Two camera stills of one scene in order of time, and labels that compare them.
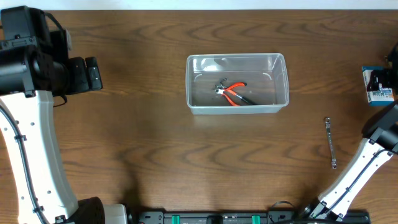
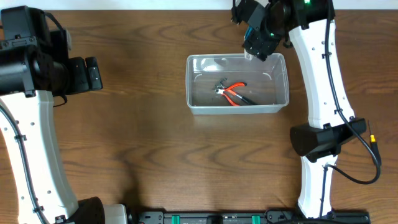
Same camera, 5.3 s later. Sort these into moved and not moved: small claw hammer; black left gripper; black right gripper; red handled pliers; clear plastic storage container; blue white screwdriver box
Moved: black right gripper; blue white screwdriver box
Not moved: red handled pliers; clear plastic storage container; black left gripper; small claw hammer
